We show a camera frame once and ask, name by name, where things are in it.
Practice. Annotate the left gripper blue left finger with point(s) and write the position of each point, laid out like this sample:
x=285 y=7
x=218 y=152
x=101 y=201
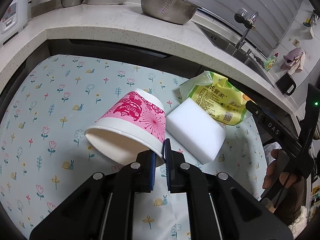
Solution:
x=152 y=169

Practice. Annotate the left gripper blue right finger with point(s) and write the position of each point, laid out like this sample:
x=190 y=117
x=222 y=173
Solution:
x=169 y=162

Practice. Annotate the pink white paper cup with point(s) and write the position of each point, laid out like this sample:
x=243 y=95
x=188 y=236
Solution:
x=134 y=124

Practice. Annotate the white melamine sponge block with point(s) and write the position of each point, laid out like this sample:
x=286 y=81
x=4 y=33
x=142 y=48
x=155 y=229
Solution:
x=196 y=131

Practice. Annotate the yellow green snack bag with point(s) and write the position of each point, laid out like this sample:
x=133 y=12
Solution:
x=217 y=97

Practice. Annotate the chrome kitchen faucet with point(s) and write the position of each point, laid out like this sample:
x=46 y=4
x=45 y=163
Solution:
x=240 y=17

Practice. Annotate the person's right hand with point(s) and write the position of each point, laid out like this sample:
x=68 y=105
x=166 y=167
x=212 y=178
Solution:
x=284 y=178

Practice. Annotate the black electric kettle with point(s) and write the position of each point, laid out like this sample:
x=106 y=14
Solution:
x=286 y=84

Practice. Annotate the hanging purple beige cloths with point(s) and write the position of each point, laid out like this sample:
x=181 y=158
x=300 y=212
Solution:
x=294 y=61

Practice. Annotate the green dish soap bottle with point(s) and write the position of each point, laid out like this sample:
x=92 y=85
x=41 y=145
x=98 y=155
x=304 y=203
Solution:
x=270 y=62

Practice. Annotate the stainless steel sink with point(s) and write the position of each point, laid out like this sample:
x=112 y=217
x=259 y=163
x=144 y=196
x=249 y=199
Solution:
x=225 y=39

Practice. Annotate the dark sink scrubber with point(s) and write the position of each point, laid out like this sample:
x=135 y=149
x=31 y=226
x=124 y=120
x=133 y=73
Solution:
x=259 y=60

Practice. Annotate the floral light blue tablecloth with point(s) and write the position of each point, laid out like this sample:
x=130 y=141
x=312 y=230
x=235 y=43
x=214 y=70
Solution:
x=45 y=155

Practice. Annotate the large steel colander bowl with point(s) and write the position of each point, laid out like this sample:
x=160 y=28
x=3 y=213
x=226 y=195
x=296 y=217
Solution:
x=172 y=11

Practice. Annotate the white rice cooker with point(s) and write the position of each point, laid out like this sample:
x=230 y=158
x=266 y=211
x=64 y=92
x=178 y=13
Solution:
x=14 y=20

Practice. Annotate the wall hook with utensils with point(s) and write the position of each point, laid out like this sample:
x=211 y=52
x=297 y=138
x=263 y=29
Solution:
x=311 y=22

